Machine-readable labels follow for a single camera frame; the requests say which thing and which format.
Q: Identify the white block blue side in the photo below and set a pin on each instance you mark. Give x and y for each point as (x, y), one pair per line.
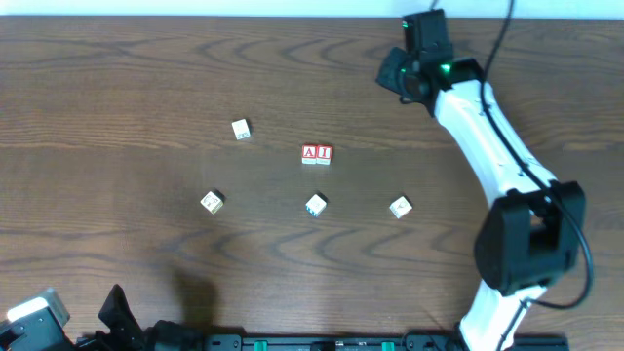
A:
(315, 205)

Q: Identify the red letter I block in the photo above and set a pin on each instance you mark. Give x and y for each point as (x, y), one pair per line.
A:
(324, 154)

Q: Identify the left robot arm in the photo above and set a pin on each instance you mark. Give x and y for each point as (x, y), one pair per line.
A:
(163, 335)

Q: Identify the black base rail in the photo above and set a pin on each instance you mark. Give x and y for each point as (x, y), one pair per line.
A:
(412, 342)

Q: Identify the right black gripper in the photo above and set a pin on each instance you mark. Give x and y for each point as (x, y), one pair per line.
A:
(390, 71)

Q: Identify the red letter A block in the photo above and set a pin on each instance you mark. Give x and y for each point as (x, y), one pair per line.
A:
(309, 154)

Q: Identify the white block red Q side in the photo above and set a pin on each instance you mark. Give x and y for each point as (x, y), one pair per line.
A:
(400, 207)

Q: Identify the plain white wooden block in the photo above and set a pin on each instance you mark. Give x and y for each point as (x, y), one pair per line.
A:
(241, 129)

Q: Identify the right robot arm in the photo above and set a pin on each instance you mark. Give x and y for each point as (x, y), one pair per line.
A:
(532, 233)

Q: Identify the white block yellow picture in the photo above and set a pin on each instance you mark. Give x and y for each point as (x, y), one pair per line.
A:
(213, 201)

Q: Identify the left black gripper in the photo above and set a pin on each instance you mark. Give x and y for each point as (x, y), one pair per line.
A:
(119, 331)

